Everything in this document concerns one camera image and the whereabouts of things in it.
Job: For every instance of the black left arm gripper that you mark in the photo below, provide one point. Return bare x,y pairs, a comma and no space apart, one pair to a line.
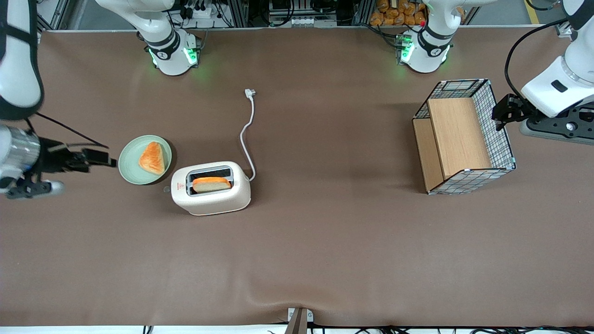
512,107

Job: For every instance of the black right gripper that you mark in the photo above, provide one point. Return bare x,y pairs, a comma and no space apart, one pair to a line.
52,159

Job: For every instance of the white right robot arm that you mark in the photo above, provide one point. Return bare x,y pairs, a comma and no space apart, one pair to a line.
18,69

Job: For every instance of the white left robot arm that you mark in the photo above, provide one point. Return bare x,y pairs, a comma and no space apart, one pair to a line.
557,88

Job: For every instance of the white two-slot toaster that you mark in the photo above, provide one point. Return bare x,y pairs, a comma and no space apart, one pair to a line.
218,203

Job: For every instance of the light green round plate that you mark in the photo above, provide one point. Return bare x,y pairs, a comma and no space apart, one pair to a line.
130,162

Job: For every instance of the triangular orange pastry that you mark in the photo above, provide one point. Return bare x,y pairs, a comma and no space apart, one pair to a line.
152,160

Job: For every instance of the toast bread slice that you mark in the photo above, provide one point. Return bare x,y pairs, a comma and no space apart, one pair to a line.
211,184

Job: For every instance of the orange bread roll pile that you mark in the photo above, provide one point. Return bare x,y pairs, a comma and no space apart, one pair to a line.
394,11

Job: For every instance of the white power strip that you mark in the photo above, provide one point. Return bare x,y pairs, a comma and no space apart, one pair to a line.
199,11

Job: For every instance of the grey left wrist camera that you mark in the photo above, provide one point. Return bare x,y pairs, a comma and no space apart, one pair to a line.
557,131

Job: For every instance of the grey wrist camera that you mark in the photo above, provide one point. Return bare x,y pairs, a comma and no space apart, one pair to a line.
557,131
46,188

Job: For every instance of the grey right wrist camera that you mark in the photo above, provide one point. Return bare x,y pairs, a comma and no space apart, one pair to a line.
46,188

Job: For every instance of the metal table edge bracket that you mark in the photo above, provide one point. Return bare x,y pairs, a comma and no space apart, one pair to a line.
299,321

